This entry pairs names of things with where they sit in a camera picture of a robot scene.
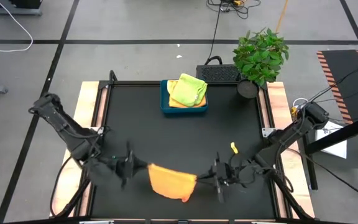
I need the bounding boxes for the white floor cable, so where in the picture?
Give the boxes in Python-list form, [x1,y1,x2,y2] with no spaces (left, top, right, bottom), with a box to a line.
[0,0,34,53]

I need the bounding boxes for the black floor cable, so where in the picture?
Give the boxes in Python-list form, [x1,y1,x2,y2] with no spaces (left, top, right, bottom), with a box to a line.
[206,6,224,66]

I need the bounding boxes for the black mesh computer case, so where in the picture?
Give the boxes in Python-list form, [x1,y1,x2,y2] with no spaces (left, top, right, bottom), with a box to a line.
[196,64,242,83]

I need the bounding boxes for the white coiled cable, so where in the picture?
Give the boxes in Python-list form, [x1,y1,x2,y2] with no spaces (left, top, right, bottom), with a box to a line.
[292,98,310,108]

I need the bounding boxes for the grey furniture foot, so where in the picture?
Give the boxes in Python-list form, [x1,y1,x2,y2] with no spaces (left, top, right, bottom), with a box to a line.
[0,0,43,17]

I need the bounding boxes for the teal plastic bin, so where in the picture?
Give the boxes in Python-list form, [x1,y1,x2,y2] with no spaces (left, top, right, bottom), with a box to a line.
[160,79,209,115]

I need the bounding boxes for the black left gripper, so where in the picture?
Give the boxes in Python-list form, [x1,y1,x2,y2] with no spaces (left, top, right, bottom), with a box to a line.
[113,141,150,190]

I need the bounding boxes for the green leafy plant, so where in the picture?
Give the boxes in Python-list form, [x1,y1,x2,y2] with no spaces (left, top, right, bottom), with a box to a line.
[232,27,289,87]

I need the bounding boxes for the black camera stand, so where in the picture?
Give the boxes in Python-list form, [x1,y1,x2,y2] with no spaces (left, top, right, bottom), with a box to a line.
[302,110,358,191]

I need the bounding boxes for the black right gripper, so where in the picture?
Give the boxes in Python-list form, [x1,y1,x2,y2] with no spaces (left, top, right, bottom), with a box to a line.
[196,151,241,203]

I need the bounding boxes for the green microfiber towel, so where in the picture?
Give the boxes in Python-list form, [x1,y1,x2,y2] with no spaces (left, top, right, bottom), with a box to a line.
[170,73,208,108]

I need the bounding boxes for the orange microfiber towel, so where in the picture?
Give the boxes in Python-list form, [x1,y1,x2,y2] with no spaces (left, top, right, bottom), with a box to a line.
[168,95,207,109]
[147,163,198,203]

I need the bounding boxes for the black plant pot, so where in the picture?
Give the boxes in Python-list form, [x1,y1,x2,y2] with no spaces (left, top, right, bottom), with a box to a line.
[236,80,260,100]

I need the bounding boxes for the yellow microfiber towel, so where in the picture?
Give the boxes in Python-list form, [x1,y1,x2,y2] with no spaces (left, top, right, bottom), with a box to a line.
[166,79,180,96]

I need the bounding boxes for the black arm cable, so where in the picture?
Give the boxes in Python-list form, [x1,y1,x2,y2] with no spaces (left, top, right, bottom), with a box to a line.
[283,146,358,203]
[50,155,88,218]

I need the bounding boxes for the wooden table side panel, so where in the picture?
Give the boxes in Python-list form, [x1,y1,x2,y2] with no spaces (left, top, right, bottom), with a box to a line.
[50,81,108,218]
[265,82,316,218]

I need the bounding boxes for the orange floor cable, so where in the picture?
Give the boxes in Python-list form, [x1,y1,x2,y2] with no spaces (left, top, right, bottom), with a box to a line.
[275,0,289,34]

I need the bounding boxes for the black hazard-striped mat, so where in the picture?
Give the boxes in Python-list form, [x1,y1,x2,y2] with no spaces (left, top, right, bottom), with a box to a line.
[316,49,358,150]

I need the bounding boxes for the black cable bundle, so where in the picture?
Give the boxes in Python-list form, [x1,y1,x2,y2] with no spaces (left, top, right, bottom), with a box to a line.
[206,0,262,20]

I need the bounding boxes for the black table frame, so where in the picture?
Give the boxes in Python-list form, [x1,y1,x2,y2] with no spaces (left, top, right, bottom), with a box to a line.
[85,80,287,220]

